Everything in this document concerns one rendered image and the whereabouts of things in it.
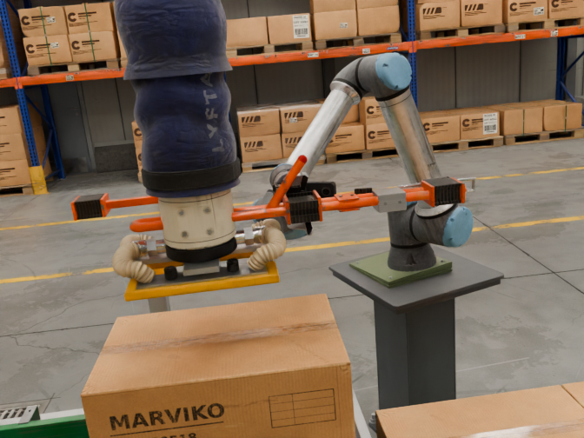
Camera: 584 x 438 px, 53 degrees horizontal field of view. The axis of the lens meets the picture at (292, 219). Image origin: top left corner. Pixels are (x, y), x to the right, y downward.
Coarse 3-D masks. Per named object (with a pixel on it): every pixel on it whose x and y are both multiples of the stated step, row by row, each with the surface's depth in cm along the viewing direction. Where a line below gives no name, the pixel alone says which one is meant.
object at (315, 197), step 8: (304, 192) 146; (312, 192) 146; (288, 200) 138; (296, 200) 142; (304, 200) 141; (312, 200) 137; (320, 200) 138; (288, 208) 138; (296, 208) 137; (304, 208) 137; (312, 208) 138; (320, 208) 138; (288, 216) 138; (296, 216) 138; (304, 216) 138; (312, 216) 138; (320, 216) 139; (288, 224) 139
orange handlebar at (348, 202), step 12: (408, 192) 146; (420, 192) 142; (108, 204) 161; (120, 204) 162; (132, 204) 162; (144, 204) 163; (324, 204) 140; (336, 204) 140; (348, 204) 140; (360, 204) 141; (372, 204) 141; (156, 216) 141; (240, 216) 138; (252, 216) 138; (264, 216) 139; (276, 216) 140; (132, 228) 136; (144, 228) 136; (156, 228) 136
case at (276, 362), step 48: (144, 336) 153; (192, 336) 151; (240, 336) 149; (288, 336) 146; (336, 336) 144; (96, 384) 132; (144, 384) 130; (192, 384) 130; (240, 384) 131; (288, 384) 132; (336, 384) 133; (96, 432) 131; (144, 432) 132; (192, 432) 133; (240, 432) 134; (288, 432) 136; (336, 432) 137
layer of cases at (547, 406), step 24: (576, 384) 185; (408, 408) 181; (432, 408) 180; (456, 408) 179; (480, 408) 178; (504, 408) 177; (528, 408) 176; (552, 408) 175; (576, 408) 174; (384, 432) 171; (408, 432) 170; (432, 432) 169; (456, 432) 168; (480, 432) 167; (504, 432) 166; (528, 432) 165; (552, 432) 165; (576, 432) 164
